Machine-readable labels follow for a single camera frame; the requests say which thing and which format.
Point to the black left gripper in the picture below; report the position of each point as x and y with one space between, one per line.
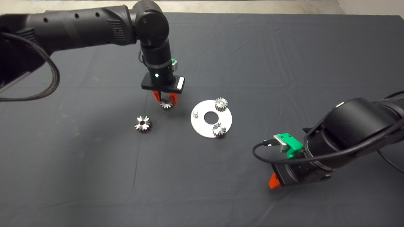
161 83

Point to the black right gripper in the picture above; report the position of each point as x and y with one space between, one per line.
293 172

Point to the small steel gear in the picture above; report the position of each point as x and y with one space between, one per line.
221 107
166 106
220 131

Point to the large steel gear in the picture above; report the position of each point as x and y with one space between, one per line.
147 126

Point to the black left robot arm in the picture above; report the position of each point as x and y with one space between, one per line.
79 28

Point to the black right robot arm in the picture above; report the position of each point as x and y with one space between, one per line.
356 132

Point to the round metal plate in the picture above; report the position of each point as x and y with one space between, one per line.
205 130

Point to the dark grey table cloth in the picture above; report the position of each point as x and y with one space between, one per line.
284 63

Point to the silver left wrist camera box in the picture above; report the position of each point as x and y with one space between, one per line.
175 65

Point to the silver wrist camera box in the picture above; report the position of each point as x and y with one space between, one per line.
175 65
282 144

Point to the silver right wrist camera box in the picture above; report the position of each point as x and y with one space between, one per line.
282 144

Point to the green right camera mount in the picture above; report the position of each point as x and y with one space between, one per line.
294 148

